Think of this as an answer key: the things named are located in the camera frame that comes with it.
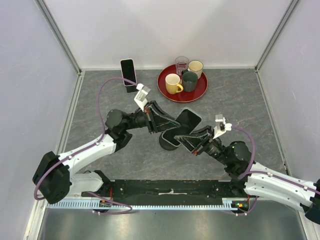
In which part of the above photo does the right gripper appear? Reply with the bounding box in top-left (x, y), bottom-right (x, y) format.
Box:
top-left (174, 125), bottom-right (231, 166)

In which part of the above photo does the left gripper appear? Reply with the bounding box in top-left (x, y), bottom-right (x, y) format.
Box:
top-left (124, 100), bottom-right (182, 135)

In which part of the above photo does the teal cased phone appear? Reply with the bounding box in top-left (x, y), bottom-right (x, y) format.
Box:
top-left (161, 107), bottom-right (202, 147)

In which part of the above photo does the black round base phone holder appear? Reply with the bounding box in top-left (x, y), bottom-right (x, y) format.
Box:
top-left (159, 136), bottom-right (178, 151)

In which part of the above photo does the black folding phone stand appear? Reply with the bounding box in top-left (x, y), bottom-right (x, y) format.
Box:
top-left (125, 85), bottom-right (138, 93)

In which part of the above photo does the cream cased phone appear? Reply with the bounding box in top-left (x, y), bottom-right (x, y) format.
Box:
top-left (120, 58), bottom-right (137, 87)

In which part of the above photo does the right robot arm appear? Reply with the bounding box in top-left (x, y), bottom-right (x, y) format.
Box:
top-left (174, 123), bottom-right (320, 224)

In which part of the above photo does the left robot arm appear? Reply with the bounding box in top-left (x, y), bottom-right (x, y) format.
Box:
top-left (32, 101), bottom-right (181, 204)

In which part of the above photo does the red round tray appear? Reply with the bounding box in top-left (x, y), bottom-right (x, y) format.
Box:
top-left (157, 64), bottom-right (209, 103)

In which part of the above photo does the yellow mug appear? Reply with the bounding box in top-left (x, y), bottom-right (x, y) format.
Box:
top-left (165, 73), bottom-right (184, 95)

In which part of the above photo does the dark green mug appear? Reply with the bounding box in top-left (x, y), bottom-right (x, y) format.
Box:
top-left (182, 71), bottom-right (198, 93)

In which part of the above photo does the clear glass cup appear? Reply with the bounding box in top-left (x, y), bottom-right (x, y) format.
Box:
top-left (175, 56), bottom-right (189, 76)

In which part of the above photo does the cream mug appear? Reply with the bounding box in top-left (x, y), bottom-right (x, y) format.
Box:
top-left (187, 60), bottom-right (204, 79)

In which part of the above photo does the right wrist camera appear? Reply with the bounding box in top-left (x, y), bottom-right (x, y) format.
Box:
top-left (213, 114), bottom-right (232, 139)

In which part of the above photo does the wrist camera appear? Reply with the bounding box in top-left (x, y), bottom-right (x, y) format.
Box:
top-left (213, 114), bottom-right (232, 139)
top-left (134, 83), bottom-right (151, 111)

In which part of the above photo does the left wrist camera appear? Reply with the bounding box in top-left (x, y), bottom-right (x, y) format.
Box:
top-left (134, 83), bottom-right (151, 111)

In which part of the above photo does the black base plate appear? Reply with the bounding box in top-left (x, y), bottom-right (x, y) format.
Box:
top-left (96, 179), bottom-right (248, 206)

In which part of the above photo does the slotted cable duct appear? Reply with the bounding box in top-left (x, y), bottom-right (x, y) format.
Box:
top-left (46, 198), bottom-right (251, 210)

